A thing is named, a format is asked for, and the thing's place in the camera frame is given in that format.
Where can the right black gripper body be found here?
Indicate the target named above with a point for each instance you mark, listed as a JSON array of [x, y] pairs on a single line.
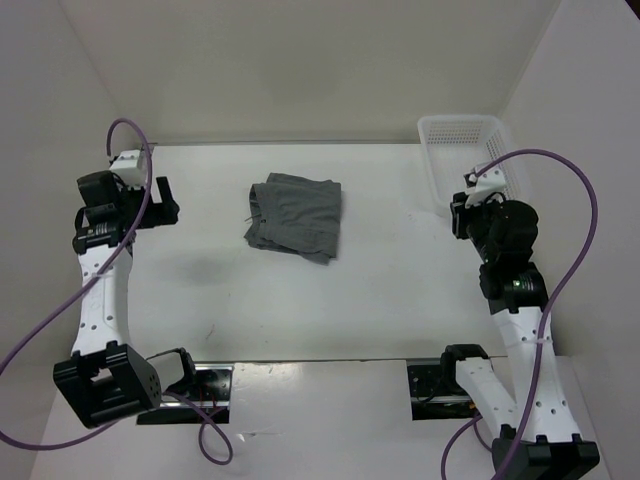
[[483, 216]]

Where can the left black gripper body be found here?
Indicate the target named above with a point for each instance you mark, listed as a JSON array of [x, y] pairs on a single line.
[[132, 198]]

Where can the grey shorts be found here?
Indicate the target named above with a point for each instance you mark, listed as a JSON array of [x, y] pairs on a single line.
[[296, 215]]

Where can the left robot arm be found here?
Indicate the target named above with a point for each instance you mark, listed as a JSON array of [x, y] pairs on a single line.
[[105, 379]]

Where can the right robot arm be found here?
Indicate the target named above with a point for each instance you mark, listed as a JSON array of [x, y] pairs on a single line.
[[534, 434]]

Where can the white plastic basket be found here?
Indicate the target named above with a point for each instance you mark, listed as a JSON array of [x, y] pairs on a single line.
[[452, 146]]

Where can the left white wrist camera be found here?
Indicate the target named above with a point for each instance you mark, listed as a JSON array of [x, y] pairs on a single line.
[[130, 167]]

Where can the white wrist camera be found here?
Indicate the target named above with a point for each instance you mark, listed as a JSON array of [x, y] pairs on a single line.
[[130, 167], [481, 186]]

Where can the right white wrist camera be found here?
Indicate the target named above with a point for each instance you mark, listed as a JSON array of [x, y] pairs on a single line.
[[481, 186]]

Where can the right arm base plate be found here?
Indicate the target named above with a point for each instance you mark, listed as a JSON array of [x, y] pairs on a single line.
[[431, 398]]

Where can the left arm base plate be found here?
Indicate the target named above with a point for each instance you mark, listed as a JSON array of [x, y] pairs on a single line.
[[211, 392]]

